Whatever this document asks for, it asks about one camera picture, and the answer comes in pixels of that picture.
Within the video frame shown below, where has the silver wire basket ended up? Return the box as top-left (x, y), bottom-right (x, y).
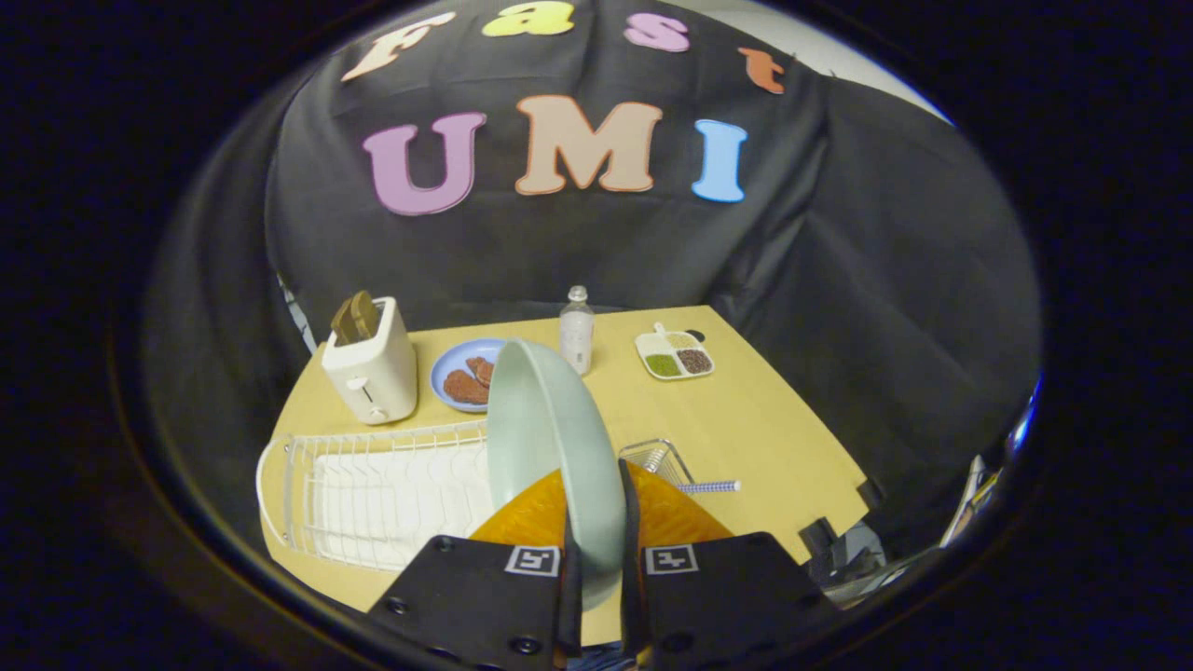
top-left (619, 438), bottom-right (697, 489)

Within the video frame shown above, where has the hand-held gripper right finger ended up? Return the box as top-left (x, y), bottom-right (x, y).
top-left (619, 459), bottom-right (840, 671)

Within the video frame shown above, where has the white wire dish rack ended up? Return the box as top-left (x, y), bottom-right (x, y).
top-left (255, 418), bottom-right (498, 572)

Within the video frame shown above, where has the clear plastic bottle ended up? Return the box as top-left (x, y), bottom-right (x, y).
top-left (559, 285), bottom-right (596, 377)

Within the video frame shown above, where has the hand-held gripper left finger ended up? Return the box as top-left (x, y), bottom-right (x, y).
top-left (367, 468), bottom-right (584, 671)

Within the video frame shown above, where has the brown toast slice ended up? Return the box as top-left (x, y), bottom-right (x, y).
top-left (330, 290), bottom-right (381, 347)

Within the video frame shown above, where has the black backdrop cloth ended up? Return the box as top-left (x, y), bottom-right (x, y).
top-left (140, 0), bottom-right (1043, 560)

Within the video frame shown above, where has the white divided grain tray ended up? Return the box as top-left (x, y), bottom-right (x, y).
top-left (635, 322), bottom-right (716, 381)

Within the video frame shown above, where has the blue plate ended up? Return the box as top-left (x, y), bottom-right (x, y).
top-left (430, 337), bottom-right (509, 414)

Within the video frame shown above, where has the white toaster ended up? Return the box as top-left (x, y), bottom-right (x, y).
top-left (322, 296), bottom-right (419, 426)

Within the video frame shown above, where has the pale green plate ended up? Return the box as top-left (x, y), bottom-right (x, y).
top-left (487, 338), bottom-right (628, 611)

